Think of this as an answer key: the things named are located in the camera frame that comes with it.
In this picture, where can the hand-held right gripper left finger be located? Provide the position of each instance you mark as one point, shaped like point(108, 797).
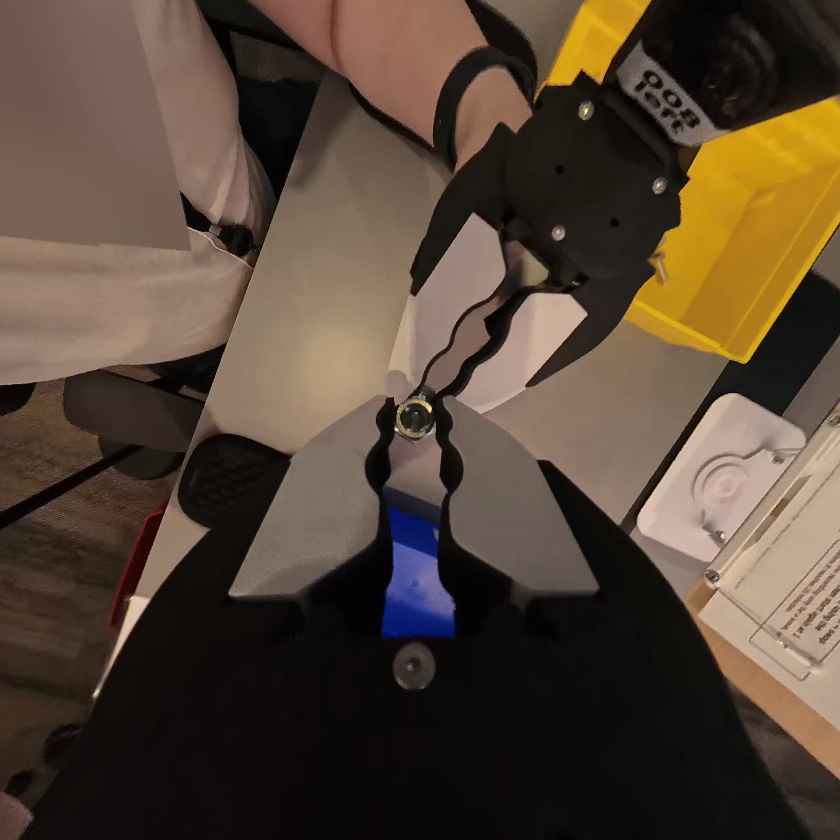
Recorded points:
point(315, 525)

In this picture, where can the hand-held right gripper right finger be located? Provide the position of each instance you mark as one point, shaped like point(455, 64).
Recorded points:
point(512, 525)

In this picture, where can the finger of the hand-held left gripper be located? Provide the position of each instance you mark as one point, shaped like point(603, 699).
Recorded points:
point(446, 308)
point(531, 341)

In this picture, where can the blue plastic bin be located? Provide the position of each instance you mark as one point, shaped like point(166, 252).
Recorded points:
point(413, 577)

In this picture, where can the steel hex nut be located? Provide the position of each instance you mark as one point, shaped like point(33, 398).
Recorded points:
point(400, 426)

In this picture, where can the yellow plastic bin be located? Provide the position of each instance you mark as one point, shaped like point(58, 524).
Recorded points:
point(754, 262)

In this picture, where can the person's left hand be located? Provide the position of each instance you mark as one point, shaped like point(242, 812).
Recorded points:
point(485, 115)

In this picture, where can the black wristband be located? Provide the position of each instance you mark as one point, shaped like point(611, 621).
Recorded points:
point(459, 69)

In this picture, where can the black desk chair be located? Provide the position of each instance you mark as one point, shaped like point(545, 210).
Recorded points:
point(131, 407)

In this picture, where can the person's torso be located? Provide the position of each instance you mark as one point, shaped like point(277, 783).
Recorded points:
point(98, 315)

